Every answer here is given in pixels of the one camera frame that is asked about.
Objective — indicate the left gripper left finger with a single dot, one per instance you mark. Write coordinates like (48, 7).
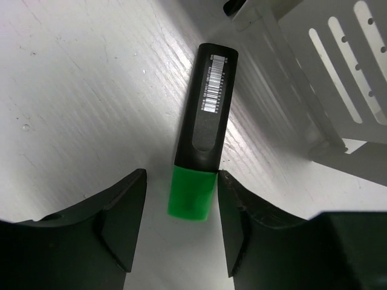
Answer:
(89, 245)

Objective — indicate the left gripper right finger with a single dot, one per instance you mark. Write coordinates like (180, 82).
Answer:
(269, 248)

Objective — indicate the black green-capped marker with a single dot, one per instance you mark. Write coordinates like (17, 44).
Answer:
(202, 134)

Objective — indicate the white pen holder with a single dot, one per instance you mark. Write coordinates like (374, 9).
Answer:
(336, 54)

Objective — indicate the black pen holder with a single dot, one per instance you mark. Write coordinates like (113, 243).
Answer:
(233, 6)

